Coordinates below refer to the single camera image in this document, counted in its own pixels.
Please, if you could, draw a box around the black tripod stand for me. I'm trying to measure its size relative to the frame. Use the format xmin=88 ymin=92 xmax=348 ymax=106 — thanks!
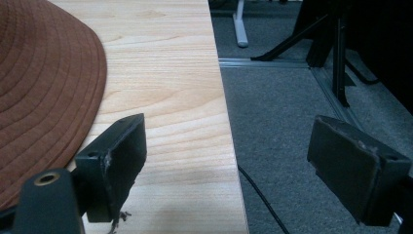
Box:
xmin=250 ymin=0 xmax=379 ymax=108

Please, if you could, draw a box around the brown stitched brim hat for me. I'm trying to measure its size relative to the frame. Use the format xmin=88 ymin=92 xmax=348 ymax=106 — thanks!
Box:
xmin=0 ymin=0 xmax=108 ymax=212

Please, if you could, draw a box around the white table leg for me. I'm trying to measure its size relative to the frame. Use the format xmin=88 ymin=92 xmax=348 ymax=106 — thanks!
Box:
xmin=232 ymin=0 xmax=249 ymax=49

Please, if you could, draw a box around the black cable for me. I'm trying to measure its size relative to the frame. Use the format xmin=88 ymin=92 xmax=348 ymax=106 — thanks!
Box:
xmin=237 ymin=165 xmax=291 ymax=234

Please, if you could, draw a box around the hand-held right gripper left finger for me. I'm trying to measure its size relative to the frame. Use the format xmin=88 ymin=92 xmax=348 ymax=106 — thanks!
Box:
xmin=73 ymin=112 xmax=148 ymax=224

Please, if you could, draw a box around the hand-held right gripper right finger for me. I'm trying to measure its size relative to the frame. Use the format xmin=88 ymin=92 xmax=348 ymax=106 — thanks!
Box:
xmin=307 ymin=114 xmax=413 ymax=227

